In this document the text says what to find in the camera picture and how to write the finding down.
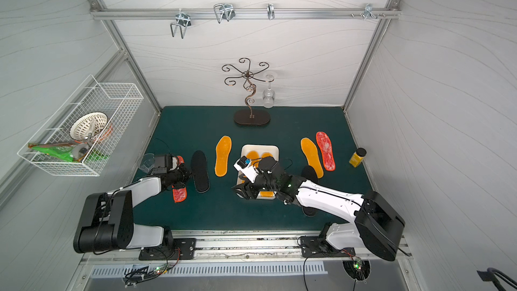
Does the black insole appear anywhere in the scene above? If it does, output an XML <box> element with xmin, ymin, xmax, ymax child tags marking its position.
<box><xmin>302</xmin><ymin>166</ymin><xmax>319</xmax><ymax>218</ymax></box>
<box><xmin>191</xmin><ymin>150</ymin><xmax>210</xmax><ymax>193</ymax></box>

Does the white storage box tray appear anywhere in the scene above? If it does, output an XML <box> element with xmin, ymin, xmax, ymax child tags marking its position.
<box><xmin>241</xmin><ymin>144</ymin><xmax>280</xmax><ymax>200</ymax></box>

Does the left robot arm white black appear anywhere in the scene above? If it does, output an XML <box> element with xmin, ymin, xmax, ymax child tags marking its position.
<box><xmin>73</xmin><ymin>154</ymin><xmax>191</xmax><ymax>256</ymax></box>

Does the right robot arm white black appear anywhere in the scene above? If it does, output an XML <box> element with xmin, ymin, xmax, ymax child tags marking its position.
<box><xmin>232</xmin><ymin>156</ymin><xmax>405</xmax><ymax>261</ymax></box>

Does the red insole left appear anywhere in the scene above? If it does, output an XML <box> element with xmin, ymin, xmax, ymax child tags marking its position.
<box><xmin>172</xmin><ymin>156</ymin><xmax>188</xmax><ymax>203</ymax></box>

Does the red insole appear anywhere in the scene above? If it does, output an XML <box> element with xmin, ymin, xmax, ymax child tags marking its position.
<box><xmin>172</xmin><ymin>156</ymin><xmax>188</xmax><ymax>203</ymax></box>
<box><xmin>316</xmin><ymin>131</ymin><xmax>336</xmax><ymax>172</ymax></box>

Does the green table mat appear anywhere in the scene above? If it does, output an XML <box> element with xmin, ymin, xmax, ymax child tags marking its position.
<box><xmin>134</xmin><ymin>106</ymin><xmax>372</xmax><ymax>230</ymax></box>

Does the clear plastic cup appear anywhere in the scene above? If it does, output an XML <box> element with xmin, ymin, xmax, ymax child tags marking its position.
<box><xmin>138</xmin><ymin>153</ymin><xmax>155</xmax><ymax>175</ymax></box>

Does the red insole right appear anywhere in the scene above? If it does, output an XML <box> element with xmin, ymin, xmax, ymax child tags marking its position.
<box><xmin>316</xmin><ymin>131</ymin><xmax>336</xmax><ymax>172</ymax></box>

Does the brown metal glass rack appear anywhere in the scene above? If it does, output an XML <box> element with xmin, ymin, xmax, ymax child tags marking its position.
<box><xmin>222</xmin><ymin>57</ymin><xmax>271</xmax><ymax>127</ymax></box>

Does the hanging wine glass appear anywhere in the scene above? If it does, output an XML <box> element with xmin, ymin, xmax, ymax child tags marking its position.
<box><xmin>262</xmin><ymin>74</ymin><xmax>275</xmax><ymax>109</ymax></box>

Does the yellow bottle black cap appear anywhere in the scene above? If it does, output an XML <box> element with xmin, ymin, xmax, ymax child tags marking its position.
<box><xmin>349</xmin><ymin>148</ymin><xmax>367</xmax><ymax>168</ymax></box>

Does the white plastic strainer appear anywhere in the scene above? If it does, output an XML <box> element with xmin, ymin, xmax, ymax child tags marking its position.
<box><xmin>69</xmin><ymin>112</ymin><xmax>109</xmax><ymax>141</ymax></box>

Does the green plastic item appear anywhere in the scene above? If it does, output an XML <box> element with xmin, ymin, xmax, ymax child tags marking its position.
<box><xmin>29</xmin><ymin>144</ymin><xmax>109</xmax><ymax>162</ymax></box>

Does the black object bottom right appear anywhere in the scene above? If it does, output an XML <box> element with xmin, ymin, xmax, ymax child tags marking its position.
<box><xmin>477</xmin><ymin>268</ymin><xmax>517</xmax><ymax>291</ymax></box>

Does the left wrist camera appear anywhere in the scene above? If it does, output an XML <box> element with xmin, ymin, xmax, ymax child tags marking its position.
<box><xmin>165</xmin><ymin>155</ymin><xmax>179</xmax><ymax>172</ymax></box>

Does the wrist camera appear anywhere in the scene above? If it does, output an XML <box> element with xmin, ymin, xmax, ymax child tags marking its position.
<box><xmin>234</xmin><ymin>156</ymin><xmax>261</xmax><ymax>184</ymax></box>
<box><xmin>165</xmin><ymin>155</ymin><xmax>179</xmax><ymax>172</ymax></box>

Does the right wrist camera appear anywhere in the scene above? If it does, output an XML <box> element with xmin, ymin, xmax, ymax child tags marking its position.
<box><xmin>234</xmin><ymin>156</ymin><xmax>261</xmax><ymax>184</ymax></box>

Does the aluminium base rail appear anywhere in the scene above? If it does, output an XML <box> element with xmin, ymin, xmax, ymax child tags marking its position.
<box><xmin>80</xmin><ymin>230</ymin><xmax>413</xmax><ymax>264</ymax></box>

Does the white wire basket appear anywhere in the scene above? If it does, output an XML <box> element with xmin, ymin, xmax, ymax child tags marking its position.
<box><xmin>18</xmin><ymin>75</ymin><xmax>144</xmax><ymax>176</ymax></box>

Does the black cable bundle left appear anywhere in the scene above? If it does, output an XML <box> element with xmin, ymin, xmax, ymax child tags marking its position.
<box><xmin>122</xmin><ymin>264</ymin><xmax>179</xmax><ymax>288</ymax></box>

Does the aluminium top rail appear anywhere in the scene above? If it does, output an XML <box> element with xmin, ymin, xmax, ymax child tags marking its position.
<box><xmin>90</xmin><ymin>6</ymin><xmax>402</xmax><ymax>21</ymax></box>

